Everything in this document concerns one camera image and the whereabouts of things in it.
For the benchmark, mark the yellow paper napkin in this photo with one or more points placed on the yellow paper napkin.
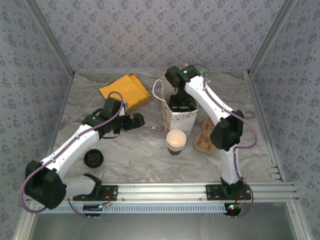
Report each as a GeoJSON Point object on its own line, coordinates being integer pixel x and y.
{"type": "Point", "coordinates": [137, 80]}
{"type": "Point", "coordinates": [122, 87]}

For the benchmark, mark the cartoon animal paper bag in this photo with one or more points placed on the cartoon animal paper bag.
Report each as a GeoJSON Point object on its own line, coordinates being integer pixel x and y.
{"type": "Point", "coordinates": [181, 122]}

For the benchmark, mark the brown cardboard cup carrier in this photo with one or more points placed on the brown cardboard cup carrier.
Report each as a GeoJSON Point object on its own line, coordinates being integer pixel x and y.
{"type": "Point", "coordinates": [203, 145]}

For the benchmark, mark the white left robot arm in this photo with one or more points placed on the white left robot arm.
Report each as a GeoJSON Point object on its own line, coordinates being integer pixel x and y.
{"type": "Point", "coordinates": [72, 147]}

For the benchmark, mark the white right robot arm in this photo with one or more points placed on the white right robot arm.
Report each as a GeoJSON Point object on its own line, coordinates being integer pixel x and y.
{"type": "Point", "coordinates": [197, 100]}

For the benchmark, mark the white wrapped straw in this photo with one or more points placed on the white wrapped straw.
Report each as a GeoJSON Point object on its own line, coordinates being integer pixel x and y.
{"type": "Point", "coordinates": [208, 80]}

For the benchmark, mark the black plastic cup lid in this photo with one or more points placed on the black plastic cup lid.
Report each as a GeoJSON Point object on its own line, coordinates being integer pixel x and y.
{"type": "Point", "coordinates": [93, 158]}

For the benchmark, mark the small circuit board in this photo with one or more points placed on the small circuit board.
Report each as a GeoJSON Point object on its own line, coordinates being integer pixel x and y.
{"type": "Point", "coordinates": [91, 208]}
{"type": "Point", "coordinates": [232, 207]}

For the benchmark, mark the aluminium back rail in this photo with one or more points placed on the aluminium back rail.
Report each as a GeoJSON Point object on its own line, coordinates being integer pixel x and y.
{"type": "Point", "coordinates": [87, 72]}

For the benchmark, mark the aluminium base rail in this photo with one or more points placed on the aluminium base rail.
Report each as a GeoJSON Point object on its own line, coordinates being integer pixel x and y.
{"type": "Point", "coordinates": [162, 192]}

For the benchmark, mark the aluminium side rail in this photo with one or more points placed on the aluminium side rail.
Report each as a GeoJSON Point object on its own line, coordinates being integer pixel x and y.
{"type": "Point", "coordinates": [262, 112]}

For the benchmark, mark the aluminium frame post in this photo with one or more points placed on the aluminium frame post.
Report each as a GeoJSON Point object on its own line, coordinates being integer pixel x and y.
{"type": "Point", "coordinates": [270, 37]}
{"type": "Point", "coordinates": [51, 37]}

